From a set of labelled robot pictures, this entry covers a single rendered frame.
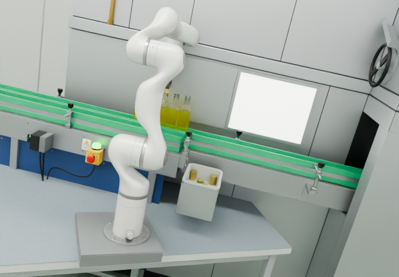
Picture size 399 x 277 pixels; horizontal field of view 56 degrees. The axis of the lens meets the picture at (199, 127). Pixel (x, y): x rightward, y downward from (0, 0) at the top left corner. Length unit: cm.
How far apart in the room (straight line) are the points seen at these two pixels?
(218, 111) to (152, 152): 69
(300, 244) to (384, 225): 61
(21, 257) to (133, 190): 47
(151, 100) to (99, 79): 82
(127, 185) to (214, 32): 94
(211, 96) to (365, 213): 94
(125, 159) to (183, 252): 50
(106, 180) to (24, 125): 50
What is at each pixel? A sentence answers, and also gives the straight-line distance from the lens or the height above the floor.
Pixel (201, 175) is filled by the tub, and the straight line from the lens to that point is 191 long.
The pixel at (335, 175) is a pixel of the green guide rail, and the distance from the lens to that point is 203.
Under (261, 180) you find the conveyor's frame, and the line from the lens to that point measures 197.
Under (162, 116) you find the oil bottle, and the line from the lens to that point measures 195.
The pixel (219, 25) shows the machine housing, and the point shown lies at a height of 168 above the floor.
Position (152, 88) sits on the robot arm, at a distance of 143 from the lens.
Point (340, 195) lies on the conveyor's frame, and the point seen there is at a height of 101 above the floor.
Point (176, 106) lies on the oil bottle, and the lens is 193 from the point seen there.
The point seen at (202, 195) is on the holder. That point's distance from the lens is 172.
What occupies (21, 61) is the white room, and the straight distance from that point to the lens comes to 593.
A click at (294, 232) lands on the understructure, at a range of 237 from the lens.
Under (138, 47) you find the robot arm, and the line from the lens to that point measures 143.
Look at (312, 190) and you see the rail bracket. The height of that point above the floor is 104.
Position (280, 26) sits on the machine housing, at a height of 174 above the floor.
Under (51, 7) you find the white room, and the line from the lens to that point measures 563.
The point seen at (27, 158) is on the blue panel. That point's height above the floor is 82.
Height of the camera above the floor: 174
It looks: 17 degrees down
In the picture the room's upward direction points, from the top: 12 degrees clockwise
